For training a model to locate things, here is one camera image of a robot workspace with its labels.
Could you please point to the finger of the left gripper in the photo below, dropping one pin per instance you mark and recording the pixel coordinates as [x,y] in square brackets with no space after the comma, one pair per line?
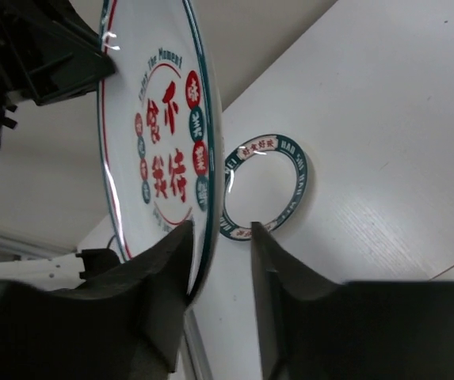
[62,54]

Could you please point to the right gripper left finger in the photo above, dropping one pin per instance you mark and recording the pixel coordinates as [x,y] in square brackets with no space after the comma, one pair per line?
[124,321]

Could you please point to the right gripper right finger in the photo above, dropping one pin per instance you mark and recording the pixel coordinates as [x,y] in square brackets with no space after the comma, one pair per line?
[310,327]

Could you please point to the red characters plate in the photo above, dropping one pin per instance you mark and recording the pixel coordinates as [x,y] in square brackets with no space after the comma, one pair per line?
[159,125]

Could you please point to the dark green rim plate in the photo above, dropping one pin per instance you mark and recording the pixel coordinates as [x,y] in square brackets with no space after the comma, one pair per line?
[266,181]

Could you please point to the aluminium rail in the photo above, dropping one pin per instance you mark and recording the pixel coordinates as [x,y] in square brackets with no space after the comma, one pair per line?
[14,249]

